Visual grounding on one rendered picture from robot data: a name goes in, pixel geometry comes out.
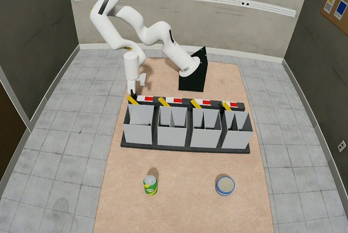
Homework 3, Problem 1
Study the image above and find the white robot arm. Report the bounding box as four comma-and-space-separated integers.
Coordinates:
90, 0, 200, 86

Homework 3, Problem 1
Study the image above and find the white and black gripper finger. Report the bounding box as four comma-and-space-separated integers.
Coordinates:
131, 89, 136, 99

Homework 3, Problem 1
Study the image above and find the round tin with blue-rimmed lid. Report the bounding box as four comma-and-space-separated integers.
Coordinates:
215, 176, 235, 196

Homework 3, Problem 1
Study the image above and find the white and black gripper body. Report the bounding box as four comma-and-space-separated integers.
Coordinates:
127, 79, 137, 94

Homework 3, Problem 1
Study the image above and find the green drink can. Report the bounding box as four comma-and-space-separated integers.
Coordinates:
143, 175, 157, 195

